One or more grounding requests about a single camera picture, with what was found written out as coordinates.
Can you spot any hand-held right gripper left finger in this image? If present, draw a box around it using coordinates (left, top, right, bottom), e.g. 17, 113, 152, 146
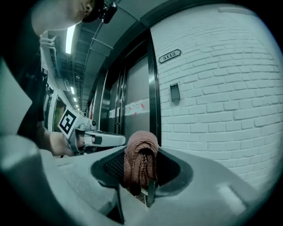
41, 145, 128, 224

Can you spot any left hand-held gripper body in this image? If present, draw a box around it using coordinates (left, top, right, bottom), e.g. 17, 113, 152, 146
57, 107, 99, 155

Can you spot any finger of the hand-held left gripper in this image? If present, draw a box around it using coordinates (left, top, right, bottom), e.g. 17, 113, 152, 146
95, 131, 126, 147

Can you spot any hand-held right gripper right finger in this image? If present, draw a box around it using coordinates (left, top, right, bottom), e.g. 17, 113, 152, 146
136, 147, 274, 226

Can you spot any brown knitted cloth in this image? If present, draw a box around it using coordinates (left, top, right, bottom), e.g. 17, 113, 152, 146
122, 130, 159, 196

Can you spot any black wall access panel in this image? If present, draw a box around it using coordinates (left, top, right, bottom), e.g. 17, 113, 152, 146
169, 83, 181, 102

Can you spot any person's left forearm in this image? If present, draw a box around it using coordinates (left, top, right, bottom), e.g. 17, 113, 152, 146
36, 126, 75, 158

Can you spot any black door number plate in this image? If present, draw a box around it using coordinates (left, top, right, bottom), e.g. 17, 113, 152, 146
158, 49, 182, 64

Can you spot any person's head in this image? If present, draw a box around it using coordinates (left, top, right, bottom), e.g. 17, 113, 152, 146
31, 0, 104, 38

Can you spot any head-worn black camera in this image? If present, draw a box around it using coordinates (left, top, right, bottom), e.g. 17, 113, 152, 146
99, 1, 118, 24

